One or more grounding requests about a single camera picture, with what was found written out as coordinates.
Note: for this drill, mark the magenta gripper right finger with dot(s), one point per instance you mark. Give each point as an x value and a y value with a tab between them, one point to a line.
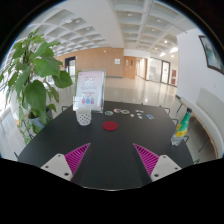
156	166

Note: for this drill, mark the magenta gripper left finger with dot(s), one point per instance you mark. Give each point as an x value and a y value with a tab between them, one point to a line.
65	165

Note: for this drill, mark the green plastic water bottle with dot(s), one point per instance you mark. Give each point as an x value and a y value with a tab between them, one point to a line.
181	129

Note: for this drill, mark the small blue card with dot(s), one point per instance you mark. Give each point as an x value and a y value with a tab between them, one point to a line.
149	116

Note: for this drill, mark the white polka dot cup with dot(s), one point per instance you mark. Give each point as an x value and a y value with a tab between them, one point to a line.
83	117

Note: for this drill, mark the red round coaster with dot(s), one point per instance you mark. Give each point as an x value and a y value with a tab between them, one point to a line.
110	125

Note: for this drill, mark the round colourful badge right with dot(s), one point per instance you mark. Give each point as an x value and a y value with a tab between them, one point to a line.
125	112

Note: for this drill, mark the round colourful badge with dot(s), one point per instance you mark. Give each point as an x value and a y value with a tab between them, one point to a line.
108	113
125	112
117	110

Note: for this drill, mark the round colourful badge left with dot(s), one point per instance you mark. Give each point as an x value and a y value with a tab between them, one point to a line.
108	113

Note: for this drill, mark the round colourful badge middle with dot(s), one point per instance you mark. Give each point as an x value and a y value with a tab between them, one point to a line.
117	110

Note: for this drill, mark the acrylic sign stand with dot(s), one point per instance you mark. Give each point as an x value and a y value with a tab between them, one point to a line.
90	90

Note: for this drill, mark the large green potted plant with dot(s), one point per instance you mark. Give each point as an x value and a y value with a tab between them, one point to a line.
32	76

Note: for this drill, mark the wooden bench by wall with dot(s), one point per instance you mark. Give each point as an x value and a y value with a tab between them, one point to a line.
213	136

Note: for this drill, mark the framed wall picture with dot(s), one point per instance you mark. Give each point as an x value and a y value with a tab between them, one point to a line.
212	58

